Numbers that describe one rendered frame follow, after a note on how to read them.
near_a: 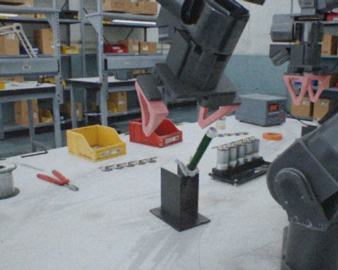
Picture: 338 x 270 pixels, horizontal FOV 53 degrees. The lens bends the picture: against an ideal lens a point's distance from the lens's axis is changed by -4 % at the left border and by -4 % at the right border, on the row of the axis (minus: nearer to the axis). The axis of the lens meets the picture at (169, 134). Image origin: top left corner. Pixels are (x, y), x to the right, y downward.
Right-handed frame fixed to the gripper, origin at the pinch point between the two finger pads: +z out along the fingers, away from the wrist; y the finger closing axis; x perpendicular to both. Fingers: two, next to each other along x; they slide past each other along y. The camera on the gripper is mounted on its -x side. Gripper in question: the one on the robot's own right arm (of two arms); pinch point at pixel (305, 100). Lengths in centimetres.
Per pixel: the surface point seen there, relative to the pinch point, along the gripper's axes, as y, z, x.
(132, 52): -248, -9, -393
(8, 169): 68, 9, -21
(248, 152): 25.4, 9.2, -0.1
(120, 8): -108, -50, -231
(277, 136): -4.2, 12.2, -9.8
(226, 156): 33.4, 8.3, 0.1
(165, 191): 53, 9, 4
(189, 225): 53, 13, 9
